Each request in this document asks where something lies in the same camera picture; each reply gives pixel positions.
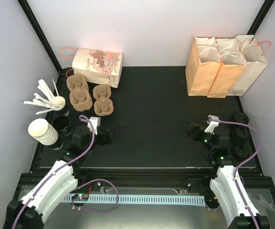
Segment left orange paper bag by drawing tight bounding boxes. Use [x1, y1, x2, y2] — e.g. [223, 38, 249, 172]
[185, 37, 221, 96]

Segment black coffee lid middle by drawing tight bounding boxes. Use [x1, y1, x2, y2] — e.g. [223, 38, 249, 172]
[230, 126, 250, 144]

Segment back-left pulp cup carrier stack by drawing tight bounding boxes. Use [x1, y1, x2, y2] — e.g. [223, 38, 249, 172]
[66, 74, 93, 112]

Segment left black frame post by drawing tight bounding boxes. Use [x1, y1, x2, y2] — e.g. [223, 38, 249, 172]
[17, 0, 62, 73]

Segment middle orange paper bag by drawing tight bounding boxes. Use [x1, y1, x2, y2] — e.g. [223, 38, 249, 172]
[207, 38, 246, 98]

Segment printed Cream Bear paper bag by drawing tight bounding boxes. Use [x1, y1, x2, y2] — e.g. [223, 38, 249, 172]
[59, 47, 123, 88]

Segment black frame post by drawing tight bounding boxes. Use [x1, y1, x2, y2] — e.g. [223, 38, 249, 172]
[247, 0, 275, 35]
[17, 0, 62, 73]

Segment black paper cup stack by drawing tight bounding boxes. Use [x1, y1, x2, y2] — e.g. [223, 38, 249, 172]
[51, 109, 71, 151]

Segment right black frame post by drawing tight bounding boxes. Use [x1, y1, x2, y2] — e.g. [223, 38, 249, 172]
[247, 0, 275, 35]

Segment light blue cable duct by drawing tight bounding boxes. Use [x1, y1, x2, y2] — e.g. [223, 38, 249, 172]
[62, 194, 205, 207]

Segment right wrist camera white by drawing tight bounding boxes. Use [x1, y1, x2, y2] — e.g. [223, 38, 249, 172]
[204, 115, 220, 134]

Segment black coffee lid back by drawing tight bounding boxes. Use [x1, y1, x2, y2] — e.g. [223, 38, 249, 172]
[232, 113, 249, 124]

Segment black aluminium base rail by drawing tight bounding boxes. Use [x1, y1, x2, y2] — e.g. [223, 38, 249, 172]
[20, 167, 274, 194]

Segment white bag orange handles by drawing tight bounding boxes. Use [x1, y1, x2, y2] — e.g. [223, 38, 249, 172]
[228, 35, 271, 96]

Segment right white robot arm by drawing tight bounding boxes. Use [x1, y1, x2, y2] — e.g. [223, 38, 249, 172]
[186, 115, 270, 229]

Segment orange paper bag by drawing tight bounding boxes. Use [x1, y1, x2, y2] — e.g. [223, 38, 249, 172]
[185, 37, 221, 96]
[207, 38, 246, 98]

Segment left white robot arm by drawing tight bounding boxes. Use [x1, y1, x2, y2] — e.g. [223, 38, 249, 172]
[4, 125, 114, 229]

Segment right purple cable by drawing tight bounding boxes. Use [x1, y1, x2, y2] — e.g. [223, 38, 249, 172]
[217, 120, 261, 229]

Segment stack of white paper cups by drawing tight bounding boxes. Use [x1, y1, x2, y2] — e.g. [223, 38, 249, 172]
[28, 118, 58, 146]

